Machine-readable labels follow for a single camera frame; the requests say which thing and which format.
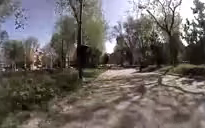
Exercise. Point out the tall tree with dark trunk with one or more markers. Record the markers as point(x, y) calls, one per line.
point(80, 33)

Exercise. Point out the brown dirt path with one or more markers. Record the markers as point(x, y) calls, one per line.
point(130, 100)

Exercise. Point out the row of bare dark trees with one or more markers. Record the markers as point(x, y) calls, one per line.
point(170, 40)

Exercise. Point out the weedy grass ground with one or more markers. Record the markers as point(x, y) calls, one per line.
point(33, 88)

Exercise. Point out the row of park trees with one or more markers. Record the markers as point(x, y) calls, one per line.
point(30, 53)

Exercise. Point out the grass patch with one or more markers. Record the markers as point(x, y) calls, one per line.
point(186, 69)

